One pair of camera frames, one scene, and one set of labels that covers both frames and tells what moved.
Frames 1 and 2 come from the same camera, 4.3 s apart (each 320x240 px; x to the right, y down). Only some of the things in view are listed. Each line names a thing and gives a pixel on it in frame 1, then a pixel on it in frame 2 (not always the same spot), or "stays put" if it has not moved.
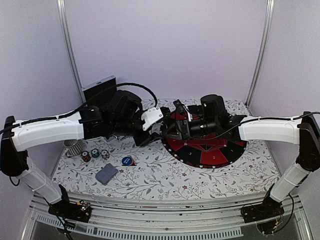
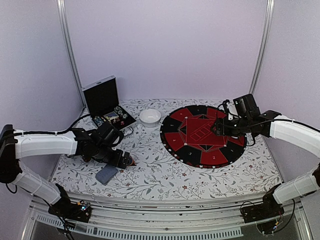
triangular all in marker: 133,162 stays put
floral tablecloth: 109,168 stays put
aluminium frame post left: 62,8 stays put
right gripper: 183,127 → 222,128
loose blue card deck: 106,174 stays put
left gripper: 148,138 → 116,161
